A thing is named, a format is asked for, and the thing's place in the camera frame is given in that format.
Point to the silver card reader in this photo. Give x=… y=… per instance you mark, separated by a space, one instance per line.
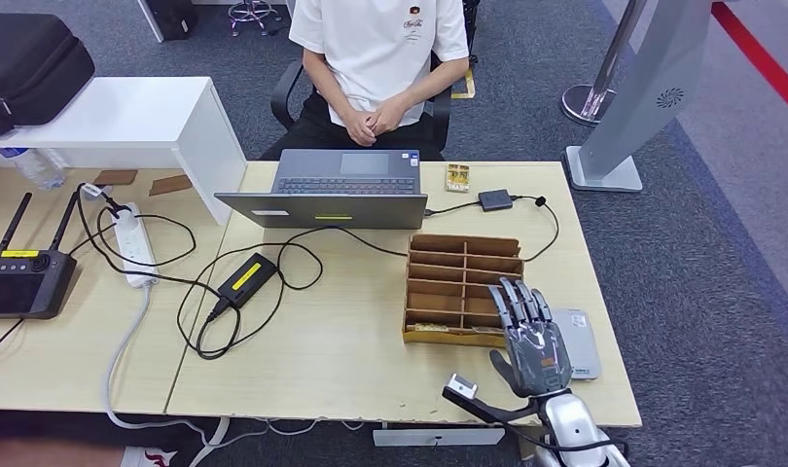
x=584 y=348

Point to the person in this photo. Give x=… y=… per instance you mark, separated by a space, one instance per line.
x=375 y=45

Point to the person's right forearm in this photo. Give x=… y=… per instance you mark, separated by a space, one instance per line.
x=323 y=87

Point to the person's right hand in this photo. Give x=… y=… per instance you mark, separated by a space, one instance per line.
x=363 y=129

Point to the grey metal table bracket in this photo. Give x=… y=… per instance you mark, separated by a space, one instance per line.
x=433 y=437

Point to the small black hub box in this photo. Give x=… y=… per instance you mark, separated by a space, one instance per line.
x=495 y=200

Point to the white desk shelf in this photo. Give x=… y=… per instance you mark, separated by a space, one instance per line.
x=110 y=116

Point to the chrome stanchion post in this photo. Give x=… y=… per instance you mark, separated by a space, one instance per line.
x=587 y=103

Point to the yellow patterned ID card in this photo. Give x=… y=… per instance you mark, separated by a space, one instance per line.
x=457 y=178

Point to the wooden compartment organizer box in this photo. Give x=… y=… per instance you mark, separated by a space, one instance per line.
x=445 y=340

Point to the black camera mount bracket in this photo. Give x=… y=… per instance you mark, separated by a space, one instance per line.
x=478 y=409

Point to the white power strip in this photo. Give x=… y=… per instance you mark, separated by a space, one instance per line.
x=136 y=254

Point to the black carrying case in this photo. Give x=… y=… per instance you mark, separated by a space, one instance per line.
x=33 y=71

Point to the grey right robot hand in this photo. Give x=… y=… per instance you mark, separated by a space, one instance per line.
x=536 y=354

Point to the white plug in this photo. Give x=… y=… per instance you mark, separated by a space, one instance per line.
x=128 y=222

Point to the yellow room key card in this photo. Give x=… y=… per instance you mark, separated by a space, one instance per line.
x=429 y=327

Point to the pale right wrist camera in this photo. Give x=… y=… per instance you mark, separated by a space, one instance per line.
x=462 y=387

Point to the person's bare leg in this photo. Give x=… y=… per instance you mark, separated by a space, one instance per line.
x=46 y=457

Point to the brown cardboard piece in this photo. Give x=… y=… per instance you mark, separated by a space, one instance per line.
x=170 y=185
x=115 y=178

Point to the grey kiosk stand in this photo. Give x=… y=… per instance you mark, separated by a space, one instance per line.
x=652 y=77

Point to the chrome stool base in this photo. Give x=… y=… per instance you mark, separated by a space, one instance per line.
x=252 y=10

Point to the person's left forearm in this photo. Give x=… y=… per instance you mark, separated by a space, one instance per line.
x=436 y=84

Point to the clear plastic water bottle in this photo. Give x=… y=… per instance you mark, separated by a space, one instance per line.
x=36 y=169

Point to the black office chair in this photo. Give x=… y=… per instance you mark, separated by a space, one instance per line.
x=283 y=90

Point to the black white cabinet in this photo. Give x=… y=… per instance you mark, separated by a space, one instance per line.
x=171 y=16

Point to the person's left hand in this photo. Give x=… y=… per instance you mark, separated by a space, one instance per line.
x=389 y=116

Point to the black adapter with yellow label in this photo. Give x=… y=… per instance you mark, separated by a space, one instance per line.
x=246 y=280

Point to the grey laptop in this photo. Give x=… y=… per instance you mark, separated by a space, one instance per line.
x=316 y=213

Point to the black remote controller with antennas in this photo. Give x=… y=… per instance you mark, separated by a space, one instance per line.
x=20 y=283

